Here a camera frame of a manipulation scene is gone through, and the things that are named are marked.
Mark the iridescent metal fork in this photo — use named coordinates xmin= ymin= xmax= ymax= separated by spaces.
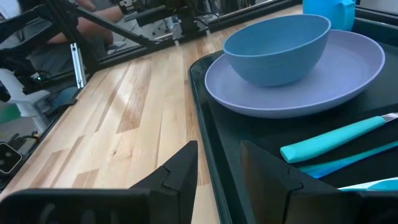
xmin=298 ymin=140 xmax=398 ymax=180

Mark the blue bowl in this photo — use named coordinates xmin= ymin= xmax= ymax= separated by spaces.
xmin=223 ymin=14 xmax=332 ymax=88

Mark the black box with green light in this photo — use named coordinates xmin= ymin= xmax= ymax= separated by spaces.
xmin=21 ymin=70 xmax=52 ymax=94

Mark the lavender plate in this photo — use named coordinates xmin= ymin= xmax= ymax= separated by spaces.
xmin=204 ymin=29 xmax=386 ymax=119

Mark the silver metal bracket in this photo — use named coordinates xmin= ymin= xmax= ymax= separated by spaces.
xmin=70 ymin=42 xmax=87 ymax=90

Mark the black camera box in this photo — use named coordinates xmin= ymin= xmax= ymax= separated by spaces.
xmin=0 ymin=141 xmax=24 ymax=175

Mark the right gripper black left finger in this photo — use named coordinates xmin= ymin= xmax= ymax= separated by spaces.
xmin=129 ymin=140 xmax=199 ymax=224

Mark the cyan plastic cup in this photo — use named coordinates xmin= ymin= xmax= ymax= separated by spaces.
xmin=302 ymin=0 xmax=356 ymax=32

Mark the dark green tray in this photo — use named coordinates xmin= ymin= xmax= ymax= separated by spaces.
xmin=188 ymin=6 xmax=398 ymax=224

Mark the black frame strut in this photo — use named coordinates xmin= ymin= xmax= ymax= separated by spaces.
xmin=0 ymin=0 xmax=156 ymax=75

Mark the person's forearm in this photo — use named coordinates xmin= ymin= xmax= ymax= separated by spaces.
xmin=46 ymin=6 xmax=125 ymax=44

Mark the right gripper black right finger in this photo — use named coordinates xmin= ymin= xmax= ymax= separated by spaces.
xmin=240 ymin=139 xmax=361 ymax=224

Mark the spoon with mint handle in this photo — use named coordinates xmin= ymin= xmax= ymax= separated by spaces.
xmin=279 ymin=112 xmax=398 ymax=164

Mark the white stand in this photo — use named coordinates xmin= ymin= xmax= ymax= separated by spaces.
xmin=0 ymin=68 xmax=52 ymax=133

